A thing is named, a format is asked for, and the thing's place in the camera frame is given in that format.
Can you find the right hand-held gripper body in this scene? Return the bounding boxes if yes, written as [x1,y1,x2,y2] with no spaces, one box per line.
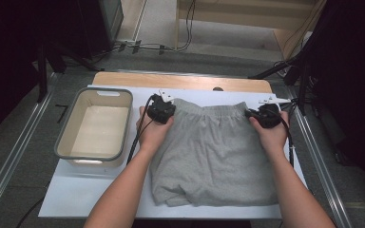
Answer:
[251,96,292,129]

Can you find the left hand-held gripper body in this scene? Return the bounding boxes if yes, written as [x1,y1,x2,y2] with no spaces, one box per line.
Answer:
[146,89,177,125]

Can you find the grey shorts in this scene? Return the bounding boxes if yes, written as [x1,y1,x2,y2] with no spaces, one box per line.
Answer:
[150,98,279,207]

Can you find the beige bin with grey rim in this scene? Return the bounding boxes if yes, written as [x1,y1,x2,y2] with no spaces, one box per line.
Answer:
[54,87,134,168]

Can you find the person's right hand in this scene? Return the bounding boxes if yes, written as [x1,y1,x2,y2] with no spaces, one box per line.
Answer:
[248,111,290,153]

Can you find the person's left hand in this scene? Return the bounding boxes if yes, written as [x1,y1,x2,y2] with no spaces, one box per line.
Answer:
[136,105,175,153]

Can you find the wooden table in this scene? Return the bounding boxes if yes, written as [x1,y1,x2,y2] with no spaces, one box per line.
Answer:
[92,71,274,94]

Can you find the white power strip with plugs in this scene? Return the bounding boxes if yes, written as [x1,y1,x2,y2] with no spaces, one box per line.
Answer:
[101,38,175,56]

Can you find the black curtain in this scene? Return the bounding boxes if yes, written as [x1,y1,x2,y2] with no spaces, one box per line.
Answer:
[303,0,365,200]
[0,0,84,146]

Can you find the dark cabinet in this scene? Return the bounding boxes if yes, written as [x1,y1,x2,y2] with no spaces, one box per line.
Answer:
[75,0,125,60]

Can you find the white sheet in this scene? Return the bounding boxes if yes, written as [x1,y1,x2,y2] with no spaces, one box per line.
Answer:
[37,85,308,220]

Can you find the black tripod stand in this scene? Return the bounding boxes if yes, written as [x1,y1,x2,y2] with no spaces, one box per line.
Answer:
[36,41,106,104]

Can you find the left hand-held gripper cable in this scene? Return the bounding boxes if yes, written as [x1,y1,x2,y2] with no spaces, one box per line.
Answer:
[126,94,157,165]

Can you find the hand-held gripper cable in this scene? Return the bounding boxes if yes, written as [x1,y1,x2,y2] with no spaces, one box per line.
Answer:
[126,94,157,165]
[279,107,296,169]

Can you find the black stand with cables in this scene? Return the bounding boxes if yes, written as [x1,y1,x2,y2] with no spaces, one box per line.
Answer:
[248,53,312,127]

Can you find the right hand-held gripper cable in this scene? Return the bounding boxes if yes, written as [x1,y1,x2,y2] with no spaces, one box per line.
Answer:
[279,107,296,169]

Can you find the metal floor rail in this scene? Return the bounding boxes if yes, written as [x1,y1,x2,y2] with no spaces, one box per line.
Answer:
[0,70,60,219]
[284,85,353,228]

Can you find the light wooden furniture frame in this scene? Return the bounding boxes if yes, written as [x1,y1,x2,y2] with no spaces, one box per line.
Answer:
[174,0,327,61]

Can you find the hanging black cable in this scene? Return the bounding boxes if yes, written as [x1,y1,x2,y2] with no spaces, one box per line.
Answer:
[175,0,198,52]

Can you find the black floor cable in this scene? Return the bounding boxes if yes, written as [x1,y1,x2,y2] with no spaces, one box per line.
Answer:
[14,198,45,228]

